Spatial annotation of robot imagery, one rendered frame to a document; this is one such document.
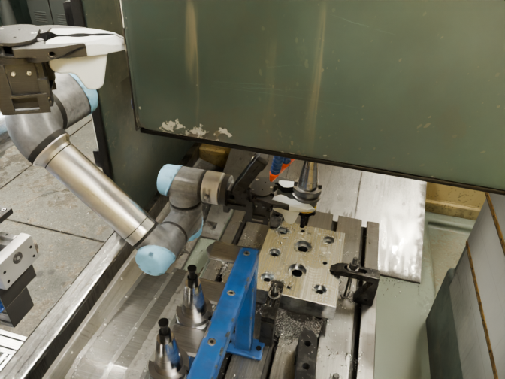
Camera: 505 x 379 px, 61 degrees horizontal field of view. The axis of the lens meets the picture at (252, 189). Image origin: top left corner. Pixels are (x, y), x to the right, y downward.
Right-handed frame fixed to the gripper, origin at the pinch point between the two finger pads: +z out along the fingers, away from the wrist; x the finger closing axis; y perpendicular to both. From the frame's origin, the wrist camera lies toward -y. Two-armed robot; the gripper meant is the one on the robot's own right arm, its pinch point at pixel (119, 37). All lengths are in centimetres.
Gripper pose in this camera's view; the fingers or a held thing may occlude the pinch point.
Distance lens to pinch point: 55.5
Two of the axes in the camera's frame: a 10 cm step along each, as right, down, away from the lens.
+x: 2.6, 5.7, -7.8
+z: 9.6, -1.2, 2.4
